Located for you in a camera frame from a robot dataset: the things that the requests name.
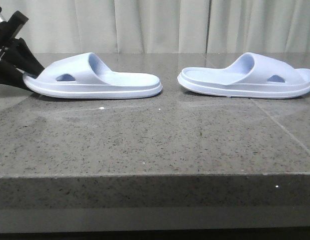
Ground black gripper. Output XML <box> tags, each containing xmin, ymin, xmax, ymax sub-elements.
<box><xmin>0</xmin><ymin>7</ymin><xmax>45</xmax><ymax>91</ymax></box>

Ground light blue slipper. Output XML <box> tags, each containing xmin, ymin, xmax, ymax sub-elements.
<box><xmin>23</xmin><ymin>52</ymin><xmax>163</xmax><ymax>99</ymax></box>
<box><xmin>177</xmin><ymin>52</ymin><xmax>310</xmax><ymax>99</ymax></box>

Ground pale curtain right panel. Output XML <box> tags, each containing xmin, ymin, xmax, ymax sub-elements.
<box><xmin>207</xmin><ymin>0</ymin><xmax>310</xmax><ymax>53</ymax></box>

